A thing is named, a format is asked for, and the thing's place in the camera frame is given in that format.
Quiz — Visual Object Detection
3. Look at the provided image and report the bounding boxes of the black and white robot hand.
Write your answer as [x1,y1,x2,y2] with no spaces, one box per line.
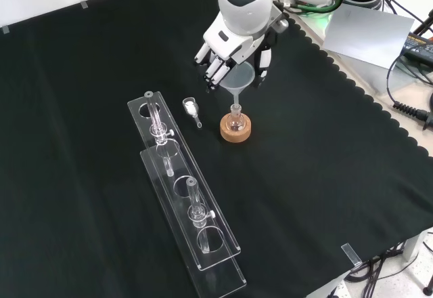
[194,3,290,92]

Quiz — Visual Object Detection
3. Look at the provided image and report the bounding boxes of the black cloth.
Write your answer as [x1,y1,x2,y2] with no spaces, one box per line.
[0,0,433,298]

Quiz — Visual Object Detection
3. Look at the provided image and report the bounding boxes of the glass weighing funnel with powder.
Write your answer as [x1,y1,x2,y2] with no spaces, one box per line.
[182,97,204,129]

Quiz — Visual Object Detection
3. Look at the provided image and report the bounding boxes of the cork ring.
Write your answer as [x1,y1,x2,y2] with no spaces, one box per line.
[219,112,253,142]

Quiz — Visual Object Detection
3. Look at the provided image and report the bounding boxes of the clear acrylic funnel stand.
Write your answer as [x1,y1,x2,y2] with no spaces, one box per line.
[127,90,247,292]

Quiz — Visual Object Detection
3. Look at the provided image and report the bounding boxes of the black cable with ribbed plug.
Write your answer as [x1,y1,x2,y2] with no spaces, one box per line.
[386,52,433,131]

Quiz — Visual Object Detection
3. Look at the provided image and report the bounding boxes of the white table leg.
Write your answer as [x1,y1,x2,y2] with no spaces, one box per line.
[402,232,428,262]

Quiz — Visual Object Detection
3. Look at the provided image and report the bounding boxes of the green cable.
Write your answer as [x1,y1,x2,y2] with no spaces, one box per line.
[292,2,341,18]

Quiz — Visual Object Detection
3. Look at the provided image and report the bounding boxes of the pale grey board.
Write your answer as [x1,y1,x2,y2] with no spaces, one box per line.
[323,6,415,70]

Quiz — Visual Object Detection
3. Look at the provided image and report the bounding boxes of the black power adapter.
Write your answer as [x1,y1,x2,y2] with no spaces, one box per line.
[401,32,433,65]

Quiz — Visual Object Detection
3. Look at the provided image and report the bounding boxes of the black tripod leg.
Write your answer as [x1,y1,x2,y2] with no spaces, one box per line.
[411,15,433,37]

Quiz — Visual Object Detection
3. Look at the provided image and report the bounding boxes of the translucent plastic funnel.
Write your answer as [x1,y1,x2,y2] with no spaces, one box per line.
[217,61,257,111]

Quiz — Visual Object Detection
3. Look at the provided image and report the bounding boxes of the glass round-bottom flask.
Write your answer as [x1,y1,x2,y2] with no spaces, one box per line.
[227,104,245,132]

